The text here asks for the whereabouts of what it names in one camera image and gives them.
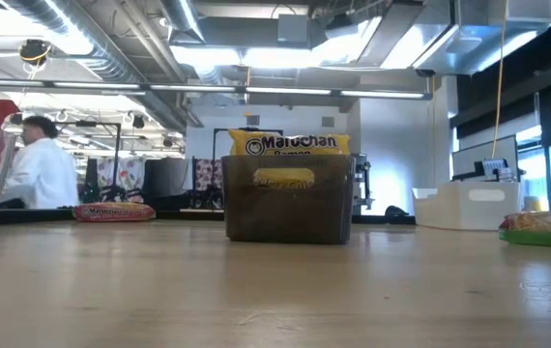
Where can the grey plastic bin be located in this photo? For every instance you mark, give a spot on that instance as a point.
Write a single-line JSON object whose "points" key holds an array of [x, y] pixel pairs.
{"points": [[256, 217]]}

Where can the silver round ceiling duct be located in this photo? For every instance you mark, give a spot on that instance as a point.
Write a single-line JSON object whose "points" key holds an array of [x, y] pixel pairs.
{"points": [[183, 19]]}

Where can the patterned fabric panel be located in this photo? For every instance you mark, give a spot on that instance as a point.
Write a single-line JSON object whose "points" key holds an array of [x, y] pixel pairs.
{"points": [[208, 181], [121, 176]]}

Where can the grey ceiling box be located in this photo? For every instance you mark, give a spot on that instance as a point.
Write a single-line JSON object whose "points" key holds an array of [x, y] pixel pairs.
{"points": [[294, 29]]}

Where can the grey wall panel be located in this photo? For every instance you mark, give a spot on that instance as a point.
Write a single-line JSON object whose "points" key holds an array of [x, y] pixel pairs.
{"points": [[473, 154]]}

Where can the small black object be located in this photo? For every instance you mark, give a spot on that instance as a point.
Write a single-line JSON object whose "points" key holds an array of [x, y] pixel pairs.
{"points": [[394, 211]]}

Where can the silver spiral ceiling duct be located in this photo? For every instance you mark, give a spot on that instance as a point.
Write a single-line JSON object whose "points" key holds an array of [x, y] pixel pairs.
{"points": [[111, 65]]}

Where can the person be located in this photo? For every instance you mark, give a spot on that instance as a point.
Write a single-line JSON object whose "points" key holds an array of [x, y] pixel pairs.
{"points": [[43, 174]]}

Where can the dark grey cabinet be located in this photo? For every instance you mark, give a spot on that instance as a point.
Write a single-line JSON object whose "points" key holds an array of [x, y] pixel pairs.
{"points": [[166, 181]]}

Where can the black ceiling device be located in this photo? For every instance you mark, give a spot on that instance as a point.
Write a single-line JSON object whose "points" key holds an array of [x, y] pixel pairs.
{"points": [[34, 50]]}

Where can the black equipment stand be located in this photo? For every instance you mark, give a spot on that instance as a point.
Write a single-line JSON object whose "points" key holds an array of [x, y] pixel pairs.
{"points": [[360, 183]]}

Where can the green lime shrimp ramen pack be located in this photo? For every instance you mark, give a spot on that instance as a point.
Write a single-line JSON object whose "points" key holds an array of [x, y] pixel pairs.
{"points": [[541, 227], [113, 212]]}

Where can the long ceiling light bar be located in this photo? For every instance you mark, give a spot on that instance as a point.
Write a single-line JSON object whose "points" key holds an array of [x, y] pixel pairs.
{"points": [[280, 90]]}

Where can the black table frame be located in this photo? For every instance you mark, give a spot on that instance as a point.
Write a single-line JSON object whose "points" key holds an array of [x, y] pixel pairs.
{"points": [[38, 216]]}

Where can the silver rectangular ceiling duct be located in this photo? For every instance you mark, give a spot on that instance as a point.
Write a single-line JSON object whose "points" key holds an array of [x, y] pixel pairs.
{"points": [[440, 48]]}

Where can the yellow Maruchan ramen pack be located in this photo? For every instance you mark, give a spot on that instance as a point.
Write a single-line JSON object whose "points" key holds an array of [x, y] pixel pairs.
{"points": [[290, 144]]}

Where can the white plastic bin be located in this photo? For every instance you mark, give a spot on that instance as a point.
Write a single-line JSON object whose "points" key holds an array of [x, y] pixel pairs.
{"points": [[449, 212]]}

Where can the grey wall vent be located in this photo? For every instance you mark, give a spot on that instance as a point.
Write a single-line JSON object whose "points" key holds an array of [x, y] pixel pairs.
{"points": [[327, 121], [252, 120]]}

